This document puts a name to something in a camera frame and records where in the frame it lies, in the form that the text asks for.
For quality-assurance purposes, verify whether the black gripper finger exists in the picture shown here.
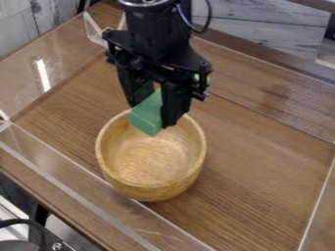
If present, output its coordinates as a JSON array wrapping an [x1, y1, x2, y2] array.
[[162, 82, 191, 128], [116, 66, 155, 107]]

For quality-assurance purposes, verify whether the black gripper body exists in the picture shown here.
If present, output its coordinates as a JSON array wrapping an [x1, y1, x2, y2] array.
[[102, 29, 213, 101]]

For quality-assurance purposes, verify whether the green rectangular block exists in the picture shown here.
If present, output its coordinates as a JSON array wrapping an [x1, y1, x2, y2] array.
[[129, 89, 163, 136]]

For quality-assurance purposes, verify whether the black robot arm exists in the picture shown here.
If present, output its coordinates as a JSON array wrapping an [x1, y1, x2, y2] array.
[[102, 0, 213, 127]]

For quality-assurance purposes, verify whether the brown wooden bowl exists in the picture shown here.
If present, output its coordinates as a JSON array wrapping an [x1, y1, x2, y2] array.
[[95, 112, 207, 202]]

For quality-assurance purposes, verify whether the black table leg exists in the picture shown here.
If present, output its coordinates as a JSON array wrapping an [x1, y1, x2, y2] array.
[[34, 205, 50, 226]]

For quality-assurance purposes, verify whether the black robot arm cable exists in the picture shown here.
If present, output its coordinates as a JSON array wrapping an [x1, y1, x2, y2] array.
[[174, 0, 215, 34]]

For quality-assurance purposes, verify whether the clear acrylic corner bracket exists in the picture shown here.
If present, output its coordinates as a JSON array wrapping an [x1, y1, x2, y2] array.
[[83, 11, 127, 49]]

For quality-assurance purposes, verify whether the clear acrylic front wall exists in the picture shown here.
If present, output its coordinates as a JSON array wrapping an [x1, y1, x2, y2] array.
[[0, 121, 215, 251]]

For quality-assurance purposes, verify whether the black metal base plate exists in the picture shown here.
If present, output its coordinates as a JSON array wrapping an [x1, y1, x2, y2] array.
[[28, 226, 76, 251]]

